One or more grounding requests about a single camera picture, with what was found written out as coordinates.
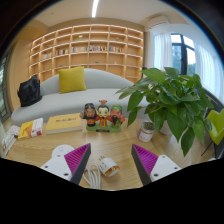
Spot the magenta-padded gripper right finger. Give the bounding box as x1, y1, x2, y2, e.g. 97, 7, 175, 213
130, 143, 182, 187

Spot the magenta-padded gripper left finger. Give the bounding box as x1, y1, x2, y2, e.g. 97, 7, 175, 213
39, 143, 92, 185

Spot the white charger with orange band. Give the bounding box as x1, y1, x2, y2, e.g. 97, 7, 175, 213
98, 156, 121, 178

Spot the small white pink pot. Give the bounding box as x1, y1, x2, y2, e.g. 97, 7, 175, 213
137, 120, 156, 143

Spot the large yellow book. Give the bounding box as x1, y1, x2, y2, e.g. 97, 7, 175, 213
45, 112, 84, 135

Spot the three-character figurine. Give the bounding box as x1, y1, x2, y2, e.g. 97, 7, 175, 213
79, 99, 126, 133

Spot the grey curved sofa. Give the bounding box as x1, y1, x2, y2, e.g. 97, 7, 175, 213
10, 68, 151, 127

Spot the patterned tissue pack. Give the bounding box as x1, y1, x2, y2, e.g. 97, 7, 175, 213
6, 124, 22, 138

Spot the green plant in white pot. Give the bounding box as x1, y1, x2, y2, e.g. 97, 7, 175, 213
115, 66, 216, 158

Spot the green chair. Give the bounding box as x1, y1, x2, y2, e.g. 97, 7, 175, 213
204, 108, 224, 158

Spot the yellow cushion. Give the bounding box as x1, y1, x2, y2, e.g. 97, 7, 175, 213
57, 66, 88, 95

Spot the black bag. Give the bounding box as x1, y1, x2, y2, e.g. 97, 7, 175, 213
17, 74, 43, 108

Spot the glass door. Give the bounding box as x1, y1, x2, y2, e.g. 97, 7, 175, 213
0, 56, 11, 123

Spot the white sheer curtain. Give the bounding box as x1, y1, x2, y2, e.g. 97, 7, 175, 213
153, 32, 174, 73
194, 41, 224, 104

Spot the dark-framed window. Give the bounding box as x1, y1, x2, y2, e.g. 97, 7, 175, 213
170, 33, 196, 76

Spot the white air conditioner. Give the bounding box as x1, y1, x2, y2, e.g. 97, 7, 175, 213
148, 15, 172, 29

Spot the long ceiling light strip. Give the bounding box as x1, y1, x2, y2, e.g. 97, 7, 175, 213
91, 0, 100, 18

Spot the white power cable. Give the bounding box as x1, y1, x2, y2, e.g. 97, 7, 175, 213
82, 164, 102, 190

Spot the wooden wall shelf unit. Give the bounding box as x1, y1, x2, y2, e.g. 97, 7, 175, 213
28, 23, 145, 84

